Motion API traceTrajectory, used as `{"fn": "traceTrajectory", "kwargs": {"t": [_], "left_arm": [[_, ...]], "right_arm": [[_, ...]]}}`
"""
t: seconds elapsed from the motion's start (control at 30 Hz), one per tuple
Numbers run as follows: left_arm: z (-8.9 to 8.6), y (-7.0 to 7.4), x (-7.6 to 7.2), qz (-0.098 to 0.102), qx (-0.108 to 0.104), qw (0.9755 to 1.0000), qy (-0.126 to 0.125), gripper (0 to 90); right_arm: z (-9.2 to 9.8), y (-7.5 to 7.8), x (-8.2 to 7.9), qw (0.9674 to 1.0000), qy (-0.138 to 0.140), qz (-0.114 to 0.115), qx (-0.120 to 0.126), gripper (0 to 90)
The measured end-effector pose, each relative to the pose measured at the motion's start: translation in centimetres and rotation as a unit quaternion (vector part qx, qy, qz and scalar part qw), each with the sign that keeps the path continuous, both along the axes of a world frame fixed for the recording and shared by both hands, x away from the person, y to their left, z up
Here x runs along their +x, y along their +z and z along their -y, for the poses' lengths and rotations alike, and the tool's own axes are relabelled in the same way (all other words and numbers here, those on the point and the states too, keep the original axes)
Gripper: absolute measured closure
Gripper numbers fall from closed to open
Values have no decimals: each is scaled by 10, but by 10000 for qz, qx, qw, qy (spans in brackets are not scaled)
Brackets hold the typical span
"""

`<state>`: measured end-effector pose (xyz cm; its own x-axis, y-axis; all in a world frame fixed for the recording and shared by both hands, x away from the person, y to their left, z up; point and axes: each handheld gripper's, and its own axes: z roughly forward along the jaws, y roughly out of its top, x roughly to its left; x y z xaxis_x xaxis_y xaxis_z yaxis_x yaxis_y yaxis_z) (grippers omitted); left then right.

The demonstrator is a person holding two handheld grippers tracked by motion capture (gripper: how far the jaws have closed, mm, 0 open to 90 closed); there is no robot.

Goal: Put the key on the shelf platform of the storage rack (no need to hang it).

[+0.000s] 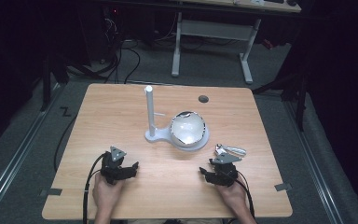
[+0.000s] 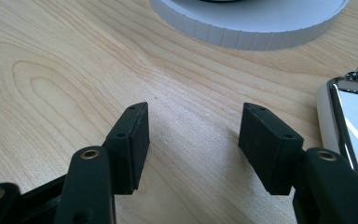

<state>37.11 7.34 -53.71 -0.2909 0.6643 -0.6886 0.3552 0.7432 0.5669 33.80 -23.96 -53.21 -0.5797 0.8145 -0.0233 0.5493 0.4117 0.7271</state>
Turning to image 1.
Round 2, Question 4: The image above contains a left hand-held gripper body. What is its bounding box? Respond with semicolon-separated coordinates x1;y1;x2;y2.
100;146;132;186

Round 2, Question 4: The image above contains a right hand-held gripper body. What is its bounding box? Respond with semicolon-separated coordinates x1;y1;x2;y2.
209;152;243;189

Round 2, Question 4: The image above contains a person's right hand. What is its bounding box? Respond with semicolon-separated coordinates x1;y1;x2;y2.
214;176;249;217

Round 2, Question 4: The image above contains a person's left hand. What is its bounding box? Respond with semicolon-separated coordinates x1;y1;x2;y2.
91;172;126;217

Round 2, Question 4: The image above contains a grey tape piece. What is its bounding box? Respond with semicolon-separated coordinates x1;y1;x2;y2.
273;182;293;192
39;188;63;197

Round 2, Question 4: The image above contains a white-legged wooden desk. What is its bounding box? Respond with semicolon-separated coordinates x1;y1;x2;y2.
170;0;303;86

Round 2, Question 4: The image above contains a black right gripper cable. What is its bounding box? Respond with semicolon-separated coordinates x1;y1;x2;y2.
227;170;256;224

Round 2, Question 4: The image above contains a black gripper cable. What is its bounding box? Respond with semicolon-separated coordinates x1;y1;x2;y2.
227;170;256;224
81;152;107;224

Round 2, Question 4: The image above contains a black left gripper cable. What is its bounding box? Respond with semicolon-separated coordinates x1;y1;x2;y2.
81;152;107;224

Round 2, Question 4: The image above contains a white stand with post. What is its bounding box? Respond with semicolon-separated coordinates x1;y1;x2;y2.
144;85;211;153

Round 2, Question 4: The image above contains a black floor cable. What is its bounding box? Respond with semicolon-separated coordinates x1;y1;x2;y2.
53;112;79;173

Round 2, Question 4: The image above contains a metal floor rail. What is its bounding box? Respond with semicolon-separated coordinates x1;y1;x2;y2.
282;98;345;224
0;82;63;218

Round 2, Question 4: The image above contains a bundle of black cables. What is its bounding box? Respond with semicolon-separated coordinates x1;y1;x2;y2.
64;8;142;85

